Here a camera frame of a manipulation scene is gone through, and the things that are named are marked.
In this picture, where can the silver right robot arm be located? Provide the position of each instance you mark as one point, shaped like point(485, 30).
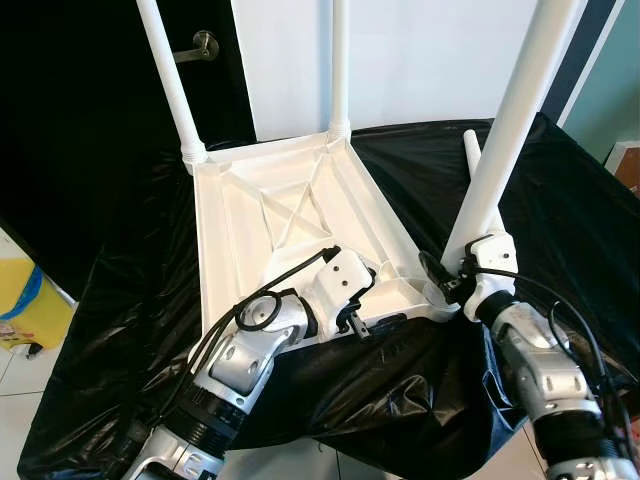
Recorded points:
point(545, 380)

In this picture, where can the white plastic table top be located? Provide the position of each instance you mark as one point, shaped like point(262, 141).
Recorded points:
point(290, 200)

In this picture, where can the black door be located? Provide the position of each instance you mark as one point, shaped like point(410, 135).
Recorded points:
point(80, 120)

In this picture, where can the black shiny tablecloth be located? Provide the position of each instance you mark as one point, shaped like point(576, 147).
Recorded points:
point(580, 250)

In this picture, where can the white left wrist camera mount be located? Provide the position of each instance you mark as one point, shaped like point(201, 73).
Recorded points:
point(345, 280)

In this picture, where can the dark grey door frame post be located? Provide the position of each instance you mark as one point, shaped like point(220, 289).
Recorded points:
point(592, 45)

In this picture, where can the brown board white frame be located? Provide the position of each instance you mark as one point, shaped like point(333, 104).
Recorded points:
point(625, 165)

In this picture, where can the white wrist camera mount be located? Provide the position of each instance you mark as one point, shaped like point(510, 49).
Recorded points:
point(345, 280)
point(490, 265)

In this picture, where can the white plastic table leg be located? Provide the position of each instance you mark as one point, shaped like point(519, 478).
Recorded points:
point(510, 130)
point(168, 80)
point(472, 150)
point(340, 70)

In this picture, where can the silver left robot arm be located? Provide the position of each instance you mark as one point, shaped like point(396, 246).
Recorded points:
point(240, 360)

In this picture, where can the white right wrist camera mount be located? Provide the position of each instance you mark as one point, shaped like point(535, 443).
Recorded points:
point(490, 265)

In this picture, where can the yellow bag with blue band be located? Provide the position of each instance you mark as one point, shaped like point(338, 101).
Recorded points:
point(35, 310)

